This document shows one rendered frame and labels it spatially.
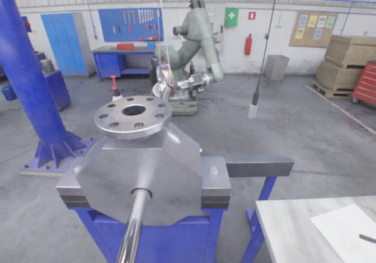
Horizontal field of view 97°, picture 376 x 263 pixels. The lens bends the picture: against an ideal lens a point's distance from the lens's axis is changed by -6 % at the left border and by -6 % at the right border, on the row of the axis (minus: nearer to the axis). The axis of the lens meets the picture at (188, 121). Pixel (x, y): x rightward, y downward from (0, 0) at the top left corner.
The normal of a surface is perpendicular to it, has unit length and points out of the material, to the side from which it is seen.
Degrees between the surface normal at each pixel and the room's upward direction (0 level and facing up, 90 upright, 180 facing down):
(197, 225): 90
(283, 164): 90
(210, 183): 0
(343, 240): 0
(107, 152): 90
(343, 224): 0
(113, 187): 90
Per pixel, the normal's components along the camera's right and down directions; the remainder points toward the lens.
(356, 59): -0.06, 0.53
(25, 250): 0.00, -0.85
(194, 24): -0.42, 0.44
